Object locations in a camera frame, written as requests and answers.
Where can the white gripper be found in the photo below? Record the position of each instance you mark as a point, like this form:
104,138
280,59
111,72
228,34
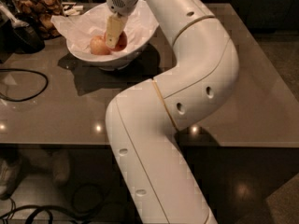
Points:
121,3

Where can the red apple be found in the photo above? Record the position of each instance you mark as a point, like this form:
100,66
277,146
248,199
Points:
122,43

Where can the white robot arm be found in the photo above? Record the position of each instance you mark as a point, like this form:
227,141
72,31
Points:
142,120

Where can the yellow-red apple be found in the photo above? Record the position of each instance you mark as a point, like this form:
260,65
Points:
98,46

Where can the white ceramic bowl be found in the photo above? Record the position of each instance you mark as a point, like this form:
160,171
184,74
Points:
113,64

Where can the white paper liner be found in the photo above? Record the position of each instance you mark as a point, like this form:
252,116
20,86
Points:
79,30

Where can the small white box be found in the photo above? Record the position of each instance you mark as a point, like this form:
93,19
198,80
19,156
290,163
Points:
73,10

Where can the glass jar of cookies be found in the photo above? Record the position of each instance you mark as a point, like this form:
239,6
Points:
41,12

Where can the black round appliance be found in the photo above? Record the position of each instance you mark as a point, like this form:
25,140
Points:
28,40

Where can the white shoe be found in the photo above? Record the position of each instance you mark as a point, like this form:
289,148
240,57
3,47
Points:
9,173

